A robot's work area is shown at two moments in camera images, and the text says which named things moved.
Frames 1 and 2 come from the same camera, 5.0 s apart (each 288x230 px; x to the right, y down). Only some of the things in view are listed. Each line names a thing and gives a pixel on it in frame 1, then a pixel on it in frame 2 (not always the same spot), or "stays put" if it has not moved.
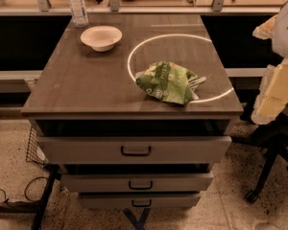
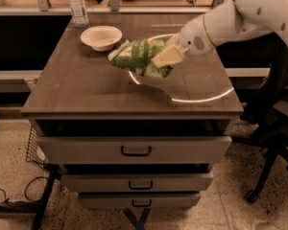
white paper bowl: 102,37 stays put
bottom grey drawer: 137,199 stays put
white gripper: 286,33 -> 194,37
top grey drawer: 137,149 stays put
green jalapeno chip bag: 169,80 -> 137,57
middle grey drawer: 191,181 stays put
